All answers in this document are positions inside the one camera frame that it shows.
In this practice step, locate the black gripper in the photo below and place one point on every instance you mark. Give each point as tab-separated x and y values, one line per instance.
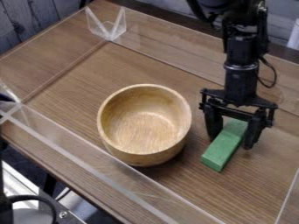
238	101

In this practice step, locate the green rectangular block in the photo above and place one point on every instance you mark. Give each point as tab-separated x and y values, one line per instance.
223	145

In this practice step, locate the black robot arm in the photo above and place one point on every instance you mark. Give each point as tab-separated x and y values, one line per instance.
243	25

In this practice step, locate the brown wooden bowl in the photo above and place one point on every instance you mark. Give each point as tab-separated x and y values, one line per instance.
143	123

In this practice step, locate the clear acrylic front wall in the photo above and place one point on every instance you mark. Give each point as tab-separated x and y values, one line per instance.
51	124

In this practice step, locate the clear acrylic corner bracket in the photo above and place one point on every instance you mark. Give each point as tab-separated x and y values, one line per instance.
107	30

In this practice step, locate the grey metal base plate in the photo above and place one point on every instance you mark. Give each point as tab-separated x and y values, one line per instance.
26	205

